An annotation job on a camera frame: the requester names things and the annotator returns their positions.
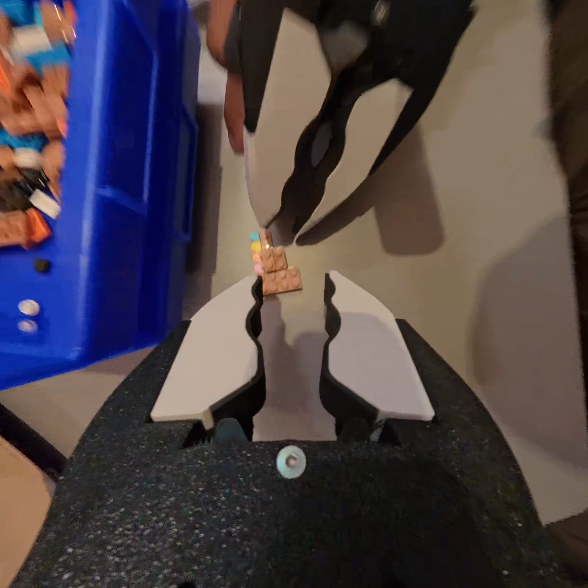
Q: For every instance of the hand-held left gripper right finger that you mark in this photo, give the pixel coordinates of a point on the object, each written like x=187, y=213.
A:
x=376, y=367

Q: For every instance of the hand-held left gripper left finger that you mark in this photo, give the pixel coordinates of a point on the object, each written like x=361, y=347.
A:
x=211, y=363

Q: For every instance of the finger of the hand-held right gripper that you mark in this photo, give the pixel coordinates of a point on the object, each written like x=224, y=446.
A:
x=372, y=133
x=285, y=92

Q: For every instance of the brick chunk with coloured studs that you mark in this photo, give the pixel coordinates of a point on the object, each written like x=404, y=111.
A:
x=280, y=280

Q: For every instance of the blue plastic bin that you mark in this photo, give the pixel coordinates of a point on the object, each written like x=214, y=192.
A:
x=128, y=183

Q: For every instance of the person's right hand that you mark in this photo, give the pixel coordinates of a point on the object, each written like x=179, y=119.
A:
x=234, y=115

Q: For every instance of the open printed cardboard box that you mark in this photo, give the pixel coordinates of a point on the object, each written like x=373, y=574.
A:
x=18, y=505

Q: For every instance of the pile of loose toy bricks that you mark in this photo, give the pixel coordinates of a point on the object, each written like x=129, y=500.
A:
x=32, y=101

